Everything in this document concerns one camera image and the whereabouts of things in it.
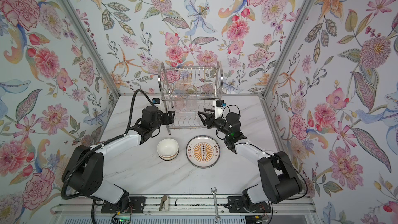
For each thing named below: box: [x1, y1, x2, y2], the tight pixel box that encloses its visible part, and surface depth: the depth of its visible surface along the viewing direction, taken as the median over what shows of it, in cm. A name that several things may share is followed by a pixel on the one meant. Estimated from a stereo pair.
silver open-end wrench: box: [210, 186, 221, 224], surface depth 77 cm
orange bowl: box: [156, 137, 179, 158], surface depth 88 cm
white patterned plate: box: [186, 155, 221, 169], surface depth 88 cm
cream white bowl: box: [157, 149, 180, 161], surface depth 84 cm
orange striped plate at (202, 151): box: [185, 134, 221, 169], surface depth 92 cm
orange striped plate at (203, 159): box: [185, 151, 221, 169], surface depth 90 cm
